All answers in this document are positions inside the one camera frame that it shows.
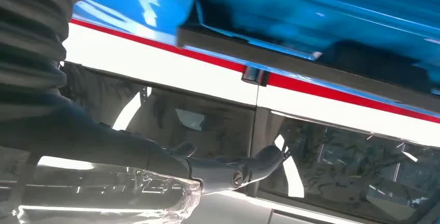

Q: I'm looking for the white car with red stripe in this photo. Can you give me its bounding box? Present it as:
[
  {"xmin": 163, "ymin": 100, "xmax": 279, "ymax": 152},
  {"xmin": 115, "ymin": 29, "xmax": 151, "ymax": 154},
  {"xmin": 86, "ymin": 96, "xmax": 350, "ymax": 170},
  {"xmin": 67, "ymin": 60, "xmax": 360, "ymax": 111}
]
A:
[{"xmin": 36, "ymin": 18, "xmax": 440, "ymax": 224}]

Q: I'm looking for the car door handle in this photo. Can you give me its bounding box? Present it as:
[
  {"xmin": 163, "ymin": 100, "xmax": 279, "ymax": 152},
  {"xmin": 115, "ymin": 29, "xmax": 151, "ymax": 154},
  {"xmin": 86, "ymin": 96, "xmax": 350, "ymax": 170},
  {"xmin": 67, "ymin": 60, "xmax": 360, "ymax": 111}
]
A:
[{"xmin": 241, "ymin": 66, "xmax": 269, "ymax": 87}]

